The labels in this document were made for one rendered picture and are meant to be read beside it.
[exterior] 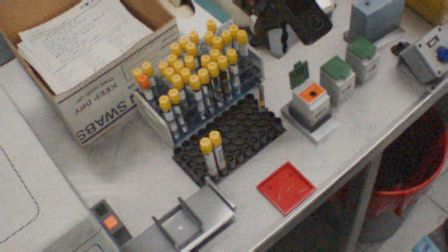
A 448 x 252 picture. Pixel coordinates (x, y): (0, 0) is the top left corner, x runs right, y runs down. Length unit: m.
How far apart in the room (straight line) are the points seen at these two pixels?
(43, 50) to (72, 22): 0.08
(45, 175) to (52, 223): 0.06
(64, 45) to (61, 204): 0.53
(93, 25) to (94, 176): 0.30
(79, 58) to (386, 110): 0.55
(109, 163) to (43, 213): 0.38
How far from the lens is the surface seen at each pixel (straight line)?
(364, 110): 0.94
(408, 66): 1.01
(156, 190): 0.88
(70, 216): 0.55
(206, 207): 0.80
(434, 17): 1.08
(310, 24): 0.72
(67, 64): 1.00
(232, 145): 0.87
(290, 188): 0.85
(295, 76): 0.85
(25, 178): 0.59
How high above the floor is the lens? 1.64
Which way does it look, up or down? 56 degrees down
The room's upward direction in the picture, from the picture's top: 11 degrees counter-clockwise
